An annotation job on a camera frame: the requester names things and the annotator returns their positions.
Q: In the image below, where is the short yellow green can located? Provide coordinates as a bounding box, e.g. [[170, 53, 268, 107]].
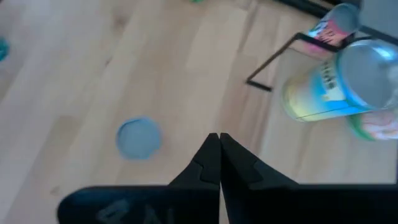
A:
[[115, 116, 163, 161]]

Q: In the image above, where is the Carrots label can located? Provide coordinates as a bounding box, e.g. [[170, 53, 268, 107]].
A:
[[281, 39, 398, 123]]

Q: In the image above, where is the red swirl pattern can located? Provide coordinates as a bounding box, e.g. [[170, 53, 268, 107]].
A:
[[306, 2, 361, 47]]

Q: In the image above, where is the green Oranges label can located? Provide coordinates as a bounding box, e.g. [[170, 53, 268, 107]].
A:
[[346, 108, 398, 141]]

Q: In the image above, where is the teal can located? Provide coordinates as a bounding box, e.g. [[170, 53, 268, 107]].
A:
[[0, 37, 11, 62]]

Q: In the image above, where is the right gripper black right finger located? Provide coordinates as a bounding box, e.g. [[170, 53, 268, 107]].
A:
[[220, 133, 398, 224]]

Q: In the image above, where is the wooden shelf with black frame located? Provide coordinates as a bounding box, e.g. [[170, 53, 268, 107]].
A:
[[245, 30, 398, 185]]

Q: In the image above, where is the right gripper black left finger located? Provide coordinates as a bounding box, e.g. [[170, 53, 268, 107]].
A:
[[57, 133, 221, 224]]

